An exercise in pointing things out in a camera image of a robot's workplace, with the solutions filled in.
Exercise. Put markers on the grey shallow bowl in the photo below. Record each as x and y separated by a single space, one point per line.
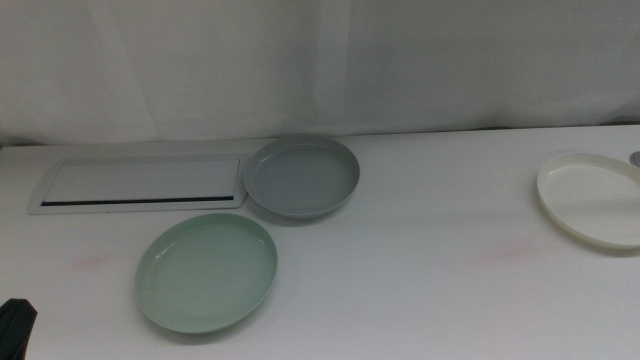
300 180

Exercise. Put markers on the pale green shallow bowl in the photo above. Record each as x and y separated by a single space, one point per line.
205 275

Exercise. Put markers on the left grey black robot arm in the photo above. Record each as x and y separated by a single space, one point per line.
14 330

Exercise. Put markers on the white shallow bowl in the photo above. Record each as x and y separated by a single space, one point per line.
590 200

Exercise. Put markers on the white fabric backdrop curtain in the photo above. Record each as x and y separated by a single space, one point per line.
320 65

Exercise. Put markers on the grey round desk grommet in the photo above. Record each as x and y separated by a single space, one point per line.
636 159

